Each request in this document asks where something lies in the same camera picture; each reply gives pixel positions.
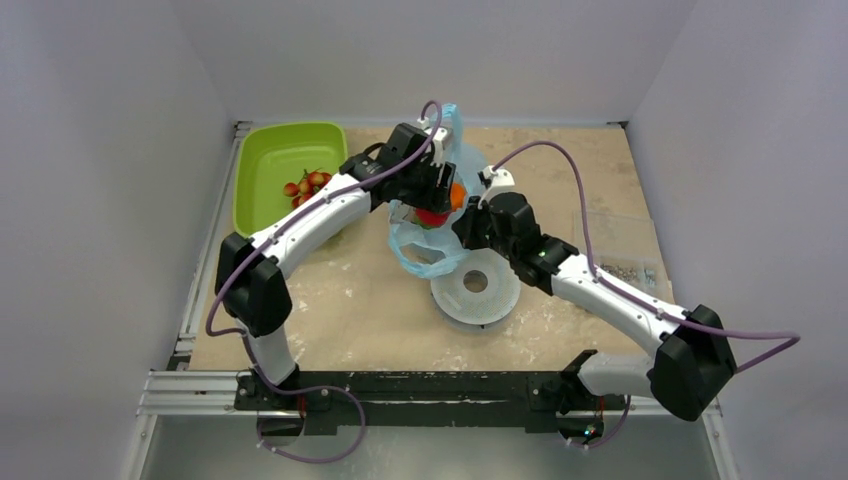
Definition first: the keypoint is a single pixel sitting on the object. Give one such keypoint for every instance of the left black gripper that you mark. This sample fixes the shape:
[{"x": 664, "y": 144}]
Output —
[{"x": 437, "y": 197}]

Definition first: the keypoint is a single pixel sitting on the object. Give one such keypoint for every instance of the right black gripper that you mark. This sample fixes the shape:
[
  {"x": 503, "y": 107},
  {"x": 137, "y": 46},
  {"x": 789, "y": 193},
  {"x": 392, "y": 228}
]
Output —
[{"x": 468, "y": 226}]

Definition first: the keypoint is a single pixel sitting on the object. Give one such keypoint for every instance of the orange fake fruit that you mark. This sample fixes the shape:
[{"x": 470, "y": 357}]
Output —
[{"x": 457, "y": 196}]

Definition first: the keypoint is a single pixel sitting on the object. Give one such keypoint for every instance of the red fake apple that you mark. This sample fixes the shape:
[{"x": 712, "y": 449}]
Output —
[{"x": 429, "y": 220}]

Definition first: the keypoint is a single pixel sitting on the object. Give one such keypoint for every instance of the blue plastic bag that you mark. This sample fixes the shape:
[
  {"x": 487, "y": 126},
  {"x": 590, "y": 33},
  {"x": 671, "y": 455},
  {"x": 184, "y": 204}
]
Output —
[{"x": 432, "y": 252}]

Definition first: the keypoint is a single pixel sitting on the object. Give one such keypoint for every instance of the red fake fruits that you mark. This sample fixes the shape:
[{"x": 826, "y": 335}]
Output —
[{"x": 310, "y": 183}]

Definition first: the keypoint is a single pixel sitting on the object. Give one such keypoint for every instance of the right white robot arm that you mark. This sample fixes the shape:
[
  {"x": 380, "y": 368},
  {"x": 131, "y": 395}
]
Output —
[{"x": 687, "y": 359}]

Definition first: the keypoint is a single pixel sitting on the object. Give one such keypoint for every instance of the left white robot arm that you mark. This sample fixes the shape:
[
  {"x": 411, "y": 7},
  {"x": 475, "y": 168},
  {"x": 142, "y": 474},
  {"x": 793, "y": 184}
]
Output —
[{"x": 253, "y": 271}]

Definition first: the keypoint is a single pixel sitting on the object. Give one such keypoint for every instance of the white perforated filament spool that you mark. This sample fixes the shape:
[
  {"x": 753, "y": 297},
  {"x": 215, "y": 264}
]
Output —
[{"x": 479, "y": 294}]

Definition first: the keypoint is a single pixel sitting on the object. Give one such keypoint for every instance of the green plastic tub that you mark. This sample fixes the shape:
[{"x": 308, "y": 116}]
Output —
[{"x": 272, "y": 156}]

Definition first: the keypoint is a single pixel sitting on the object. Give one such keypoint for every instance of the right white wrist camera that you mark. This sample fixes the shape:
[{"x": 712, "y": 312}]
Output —
[{"x": 495, "y": 182}]

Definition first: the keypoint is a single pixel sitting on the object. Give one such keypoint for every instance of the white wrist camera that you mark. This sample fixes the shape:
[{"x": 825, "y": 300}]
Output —
[
  {"x": 442, "y": 140},
  {"x": 495, "y": 182}
]

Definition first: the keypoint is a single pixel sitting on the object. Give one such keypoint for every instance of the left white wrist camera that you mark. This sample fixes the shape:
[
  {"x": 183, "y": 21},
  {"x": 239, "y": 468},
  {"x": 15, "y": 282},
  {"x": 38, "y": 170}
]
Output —
[{"x": 442, "y": 140}]

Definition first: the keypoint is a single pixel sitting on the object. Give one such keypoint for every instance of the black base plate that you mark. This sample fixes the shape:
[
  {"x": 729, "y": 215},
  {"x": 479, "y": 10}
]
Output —
[{"x": 535, "y": 401}]

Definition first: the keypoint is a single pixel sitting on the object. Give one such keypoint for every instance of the aluminium frame rail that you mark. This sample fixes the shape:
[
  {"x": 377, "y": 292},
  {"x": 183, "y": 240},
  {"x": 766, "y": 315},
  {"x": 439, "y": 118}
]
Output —
[{"x": 217, "y": 393}]

